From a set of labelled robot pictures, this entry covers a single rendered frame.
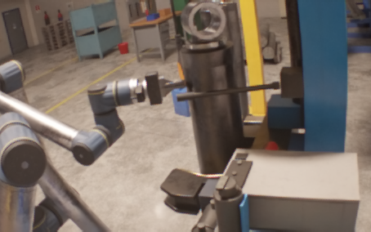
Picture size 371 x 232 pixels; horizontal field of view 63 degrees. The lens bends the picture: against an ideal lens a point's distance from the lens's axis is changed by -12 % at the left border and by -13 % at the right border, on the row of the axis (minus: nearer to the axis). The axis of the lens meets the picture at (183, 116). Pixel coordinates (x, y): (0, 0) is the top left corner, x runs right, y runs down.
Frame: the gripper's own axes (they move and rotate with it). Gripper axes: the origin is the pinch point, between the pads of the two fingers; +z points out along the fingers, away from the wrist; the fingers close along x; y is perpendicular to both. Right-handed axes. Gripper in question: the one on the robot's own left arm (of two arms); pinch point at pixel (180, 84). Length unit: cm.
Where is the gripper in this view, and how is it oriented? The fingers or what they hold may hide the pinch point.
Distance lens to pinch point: 138.9
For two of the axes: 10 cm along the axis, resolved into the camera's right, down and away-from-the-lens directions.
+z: 9.9, -1.4, -0.8
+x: 1.6, 9.1, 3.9
